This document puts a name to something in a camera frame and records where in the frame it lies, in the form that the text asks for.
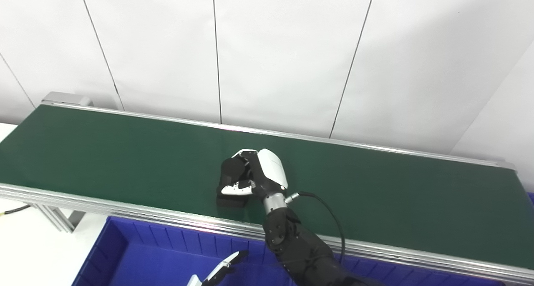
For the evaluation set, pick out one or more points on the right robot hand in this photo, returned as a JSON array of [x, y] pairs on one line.
[[271, 169]]

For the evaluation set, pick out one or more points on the green conveyor belt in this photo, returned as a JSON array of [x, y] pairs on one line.
[[125, 209], [125, 161]]

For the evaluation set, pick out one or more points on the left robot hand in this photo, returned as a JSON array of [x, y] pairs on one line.
[[219, 273]]

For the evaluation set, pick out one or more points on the aluminium conveyor leg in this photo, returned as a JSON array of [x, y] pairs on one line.
[[58, 219]]

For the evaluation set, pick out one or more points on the blue plastic bin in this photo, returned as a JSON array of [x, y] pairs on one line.
[[417, 275], [146, 261], [531, 198]]

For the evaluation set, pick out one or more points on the grey conveyor end housing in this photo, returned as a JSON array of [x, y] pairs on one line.
[[66, 98]]

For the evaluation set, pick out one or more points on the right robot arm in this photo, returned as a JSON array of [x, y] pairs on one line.
[[300, 248]]

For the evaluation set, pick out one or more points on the black cylinder block part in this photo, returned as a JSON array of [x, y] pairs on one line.
[[231, 171]]

